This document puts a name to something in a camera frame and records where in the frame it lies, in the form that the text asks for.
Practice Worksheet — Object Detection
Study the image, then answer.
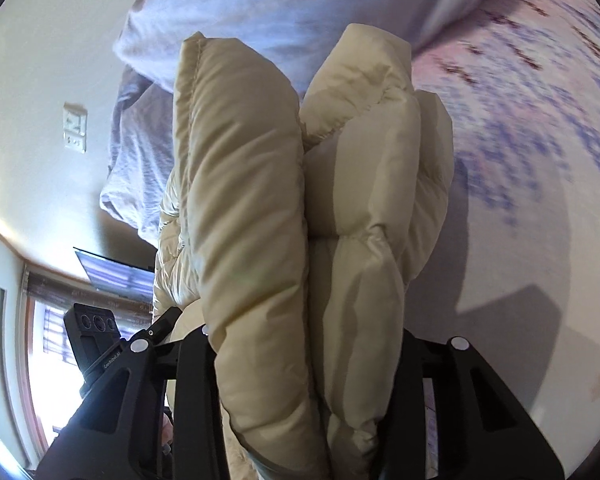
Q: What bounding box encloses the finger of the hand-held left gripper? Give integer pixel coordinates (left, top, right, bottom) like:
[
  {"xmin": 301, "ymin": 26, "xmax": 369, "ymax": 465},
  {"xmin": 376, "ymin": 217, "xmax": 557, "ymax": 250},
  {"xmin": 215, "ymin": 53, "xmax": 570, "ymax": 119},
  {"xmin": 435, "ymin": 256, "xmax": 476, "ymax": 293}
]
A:
[{"xmin": 146, "ymin": 306, "xmax": 183, "ymax": 347}]

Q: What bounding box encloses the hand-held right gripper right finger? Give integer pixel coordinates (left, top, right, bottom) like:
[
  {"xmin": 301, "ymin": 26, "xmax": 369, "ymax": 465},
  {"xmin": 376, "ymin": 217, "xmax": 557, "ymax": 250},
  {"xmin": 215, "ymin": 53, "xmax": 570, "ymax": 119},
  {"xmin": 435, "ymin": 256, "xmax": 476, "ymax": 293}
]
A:
[{"xmin": 380, "ymin": 327, "xmax": 566, "ymax": 480}]

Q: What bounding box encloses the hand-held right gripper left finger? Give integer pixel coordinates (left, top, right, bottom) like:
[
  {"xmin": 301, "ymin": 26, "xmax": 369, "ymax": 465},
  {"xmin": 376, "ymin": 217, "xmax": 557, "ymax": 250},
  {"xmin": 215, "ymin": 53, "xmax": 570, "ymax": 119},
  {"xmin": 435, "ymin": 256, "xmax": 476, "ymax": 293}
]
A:
[{"xmin": 37, "ymin": 325, "xmax": 231, "ymax": 480}]

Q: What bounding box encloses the cream puffer jacket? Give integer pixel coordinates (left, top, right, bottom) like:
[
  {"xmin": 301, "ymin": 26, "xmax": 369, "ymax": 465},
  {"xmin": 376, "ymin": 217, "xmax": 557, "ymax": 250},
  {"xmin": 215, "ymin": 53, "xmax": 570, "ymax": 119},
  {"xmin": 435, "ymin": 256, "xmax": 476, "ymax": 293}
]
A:
[{"xmin": 152, "ymin": 22, "xmax": 456, "ymax": 480}]

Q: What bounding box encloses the window with curtain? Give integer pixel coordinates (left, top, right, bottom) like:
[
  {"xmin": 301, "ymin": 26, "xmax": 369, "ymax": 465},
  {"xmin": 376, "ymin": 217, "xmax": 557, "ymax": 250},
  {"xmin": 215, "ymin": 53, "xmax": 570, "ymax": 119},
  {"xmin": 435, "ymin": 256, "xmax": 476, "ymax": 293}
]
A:
[{"xmin": 26, "ymin": 270, "xmax": 156, "ymax": 456}]

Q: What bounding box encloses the floral printed bed sheet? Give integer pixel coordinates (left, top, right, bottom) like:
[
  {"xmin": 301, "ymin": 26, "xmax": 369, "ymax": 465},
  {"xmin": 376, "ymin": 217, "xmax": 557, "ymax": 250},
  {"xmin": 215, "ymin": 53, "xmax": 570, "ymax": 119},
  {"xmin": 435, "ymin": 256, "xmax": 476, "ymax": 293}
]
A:
[{"xmin": 405, "ymin": 0, "xmax": 600, "ymax": 480}]

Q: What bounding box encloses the lavender pillow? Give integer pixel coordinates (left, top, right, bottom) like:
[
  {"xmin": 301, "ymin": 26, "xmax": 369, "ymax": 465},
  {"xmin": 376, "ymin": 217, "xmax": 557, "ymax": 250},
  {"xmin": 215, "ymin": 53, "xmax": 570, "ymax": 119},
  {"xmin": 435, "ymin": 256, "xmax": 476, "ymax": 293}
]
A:
[{"xmin": 112, "ymin": 0, "xmax": 486, "ymax": 96}]

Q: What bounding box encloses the wall-mounted flat television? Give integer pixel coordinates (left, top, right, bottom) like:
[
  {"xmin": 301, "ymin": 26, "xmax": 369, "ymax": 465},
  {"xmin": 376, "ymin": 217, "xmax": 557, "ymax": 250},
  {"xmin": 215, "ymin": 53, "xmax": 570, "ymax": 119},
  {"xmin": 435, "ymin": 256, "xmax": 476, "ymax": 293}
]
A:
[{"xmin": 74, "ymin": 247, "xmax": 157, "ymax": 307}]

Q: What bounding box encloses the white wall switch plate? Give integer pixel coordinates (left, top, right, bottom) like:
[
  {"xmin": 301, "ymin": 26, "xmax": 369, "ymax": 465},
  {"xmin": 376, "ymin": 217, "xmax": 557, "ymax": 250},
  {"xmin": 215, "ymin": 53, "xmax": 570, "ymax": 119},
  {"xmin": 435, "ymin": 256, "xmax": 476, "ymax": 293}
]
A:
[{"xmin": 62, "ymin": 102, "xmax": 89, "ymax": 154}]

